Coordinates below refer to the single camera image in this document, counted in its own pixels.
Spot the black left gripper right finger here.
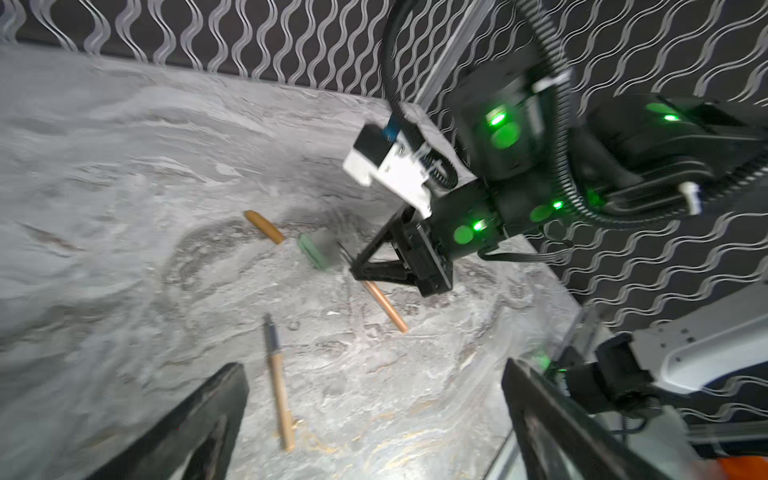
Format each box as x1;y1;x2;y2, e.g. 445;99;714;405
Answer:
501;359;667;479

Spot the orange bowl outside cell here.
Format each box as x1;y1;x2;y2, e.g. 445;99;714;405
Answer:
717;456;768;480

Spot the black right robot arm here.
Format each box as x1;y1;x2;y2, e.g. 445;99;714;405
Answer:
344;50;767;418

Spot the orange pen cap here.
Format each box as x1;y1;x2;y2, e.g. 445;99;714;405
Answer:
244;210;285;245

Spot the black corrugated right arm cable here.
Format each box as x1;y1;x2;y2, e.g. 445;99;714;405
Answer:
380;0;768;229

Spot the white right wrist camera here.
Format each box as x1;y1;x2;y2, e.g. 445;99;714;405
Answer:
342;119;438;221

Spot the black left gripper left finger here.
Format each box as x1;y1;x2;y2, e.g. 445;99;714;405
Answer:
89;362;249;479

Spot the light green pen cap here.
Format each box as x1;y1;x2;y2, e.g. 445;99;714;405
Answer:
298;229;338;271

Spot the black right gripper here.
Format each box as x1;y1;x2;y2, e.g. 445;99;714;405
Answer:
350;180;498;297

